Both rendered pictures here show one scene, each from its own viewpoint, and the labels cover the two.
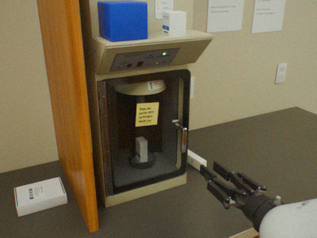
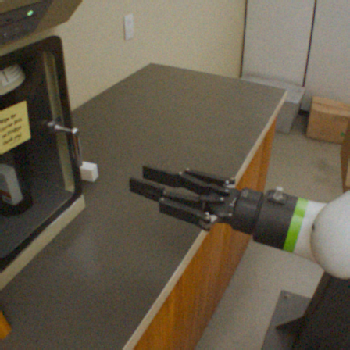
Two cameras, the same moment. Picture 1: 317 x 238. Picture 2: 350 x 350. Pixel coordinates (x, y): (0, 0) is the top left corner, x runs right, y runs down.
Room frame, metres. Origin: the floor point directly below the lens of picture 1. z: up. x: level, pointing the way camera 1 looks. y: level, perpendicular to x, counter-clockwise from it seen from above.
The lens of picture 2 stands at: (0.33, 0.13, 1.56)
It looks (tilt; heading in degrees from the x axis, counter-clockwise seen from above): 36 degrees down; 324
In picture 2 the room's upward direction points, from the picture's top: straight up
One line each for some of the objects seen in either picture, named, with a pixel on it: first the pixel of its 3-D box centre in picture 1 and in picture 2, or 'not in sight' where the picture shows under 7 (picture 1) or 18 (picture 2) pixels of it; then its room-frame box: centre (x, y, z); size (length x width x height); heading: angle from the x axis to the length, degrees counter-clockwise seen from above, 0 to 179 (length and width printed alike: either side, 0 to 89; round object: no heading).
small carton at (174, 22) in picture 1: (174, 23); not in sight; (0.93, -0.04, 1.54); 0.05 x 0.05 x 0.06; 22
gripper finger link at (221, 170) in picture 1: (221, 170); (159, 176); (0.80, -0.18, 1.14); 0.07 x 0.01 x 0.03; 27
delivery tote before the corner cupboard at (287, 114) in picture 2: not in sight; (267, 103); (2.23, -2.35, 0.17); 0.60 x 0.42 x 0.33; 25
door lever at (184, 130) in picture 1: (181, 137); (69, 145); (0.97, -0.08, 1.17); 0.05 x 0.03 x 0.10; 26
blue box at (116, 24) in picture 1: (122, 20); not in sight; (0.86, 0.09, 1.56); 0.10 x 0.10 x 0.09; 27
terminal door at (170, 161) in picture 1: (148, 133); (21, 157); (0.95, 0.03, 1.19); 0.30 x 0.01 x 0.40; 116
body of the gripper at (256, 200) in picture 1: (252, 202); (233, 206); (0.65, -0.23, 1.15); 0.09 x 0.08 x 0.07; 27
